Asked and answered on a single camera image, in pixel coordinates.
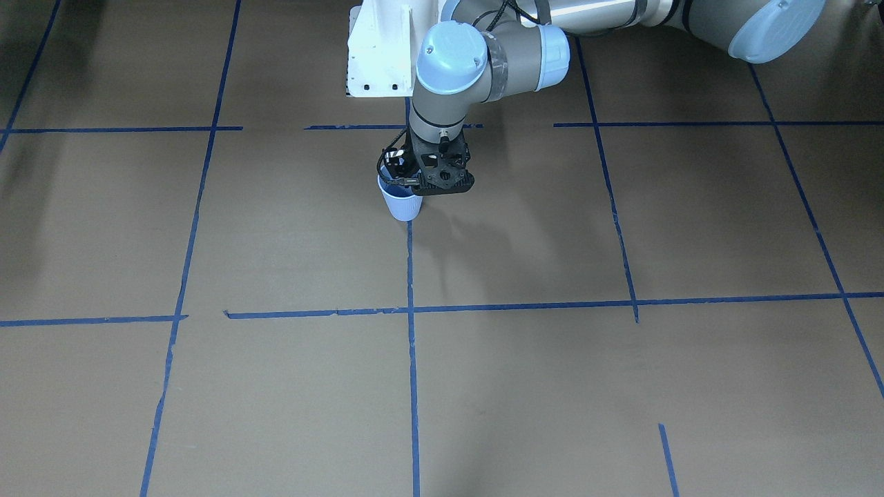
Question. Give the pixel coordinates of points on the blue plastic cup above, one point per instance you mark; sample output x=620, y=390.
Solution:
x=401, y=202

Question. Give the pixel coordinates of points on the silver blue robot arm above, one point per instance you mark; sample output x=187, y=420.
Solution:
x=478, y=53

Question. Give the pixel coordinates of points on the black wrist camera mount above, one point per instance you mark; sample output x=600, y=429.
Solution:
x=456, y=178

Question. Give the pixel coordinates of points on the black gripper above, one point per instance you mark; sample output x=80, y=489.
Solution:
x=395, y=163

